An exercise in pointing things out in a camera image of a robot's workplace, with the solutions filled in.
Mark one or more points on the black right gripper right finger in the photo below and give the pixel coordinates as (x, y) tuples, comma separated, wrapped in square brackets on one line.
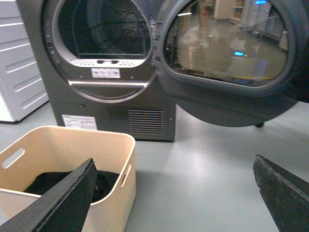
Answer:
[(285, 195)]

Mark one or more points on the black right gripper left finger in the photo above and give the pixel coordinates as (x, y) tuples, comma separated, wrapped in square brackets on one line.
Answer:
[(63, 208)]

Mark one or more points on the white appliance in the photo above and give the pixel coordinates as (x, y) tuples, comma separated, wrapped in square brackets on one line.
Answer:
[(21, 86)]

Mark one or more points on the round dryer door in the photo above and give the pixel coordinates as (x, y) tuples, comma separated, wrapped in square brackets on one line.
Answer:
[(233, 63)]

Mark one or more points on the grey front-load dryer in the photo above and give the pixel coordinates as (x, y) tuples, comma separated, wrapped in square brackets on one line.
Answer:
[(95, 58)]

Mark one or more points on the cream plastic laundry hamper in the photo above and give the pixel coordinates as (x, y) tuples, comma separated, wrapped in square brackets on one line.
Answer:
[(61, 149)]

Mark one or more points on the black printed t-shirt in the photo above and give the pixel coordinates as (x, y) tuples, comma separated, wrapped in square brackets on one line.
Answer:
[(104, 183)]

